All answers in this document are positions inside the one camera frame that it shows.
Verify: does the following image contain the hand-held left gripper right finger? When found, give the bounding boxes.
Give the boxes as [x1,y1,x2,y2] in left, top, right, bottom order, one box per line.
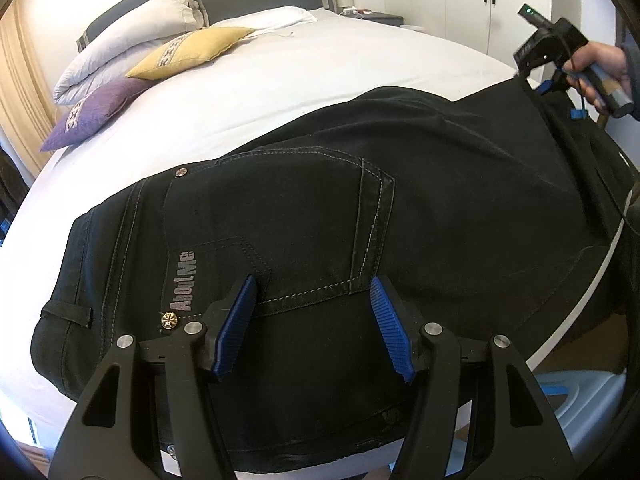
[369,275,583,480]

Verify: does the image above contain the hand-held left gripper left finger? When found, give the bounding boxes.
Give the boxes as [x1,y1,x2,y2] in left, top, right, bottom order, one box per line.
[48,274,261,480]

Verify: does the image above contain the black denim pants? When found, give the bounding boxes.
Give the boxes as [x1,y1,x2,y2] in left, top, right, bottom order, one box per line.
[30,77,640,477]

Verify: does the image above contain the person's right hand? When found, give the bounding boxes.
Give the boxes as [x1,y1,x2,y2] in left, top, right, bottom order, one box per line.
[562,42,638,111]

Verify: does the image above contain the dark grey nightstand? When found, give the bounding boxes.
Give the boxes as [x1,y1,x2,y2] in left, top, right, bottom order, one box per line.
[357,10,405,27]

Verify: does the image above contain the bed with white sheet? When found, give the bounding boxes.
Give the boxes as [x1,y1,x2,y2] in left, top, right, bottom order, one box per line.
[0,7,622,411]

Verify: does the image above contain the purple cushion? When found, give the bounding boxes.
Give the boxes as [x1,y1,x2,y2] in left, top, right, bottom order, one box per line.
[40,78,153,152]

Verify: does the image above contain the dark hanging jacket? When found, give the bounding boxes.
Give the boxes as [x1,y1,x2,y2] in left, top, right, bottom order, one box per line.
[0,144,32,221]

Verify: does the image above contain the yellow cushion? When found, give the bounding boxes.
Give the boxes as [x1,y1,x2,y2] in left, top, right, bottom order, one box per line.
[125,26,256,81]

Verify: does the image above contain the white pillow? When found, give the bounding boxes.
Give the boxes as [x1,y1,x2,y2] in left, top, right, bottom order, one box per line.
[210,6,319,39]

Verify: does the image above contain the folded white duvet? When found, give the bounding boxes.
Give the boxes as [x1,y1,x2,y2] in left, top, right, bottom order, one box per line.
[52,0,208,107]

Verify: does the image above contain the beige curtain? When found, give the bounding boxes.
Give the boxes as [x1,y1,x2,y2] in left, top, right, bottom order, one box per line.
[0,0,56,171]

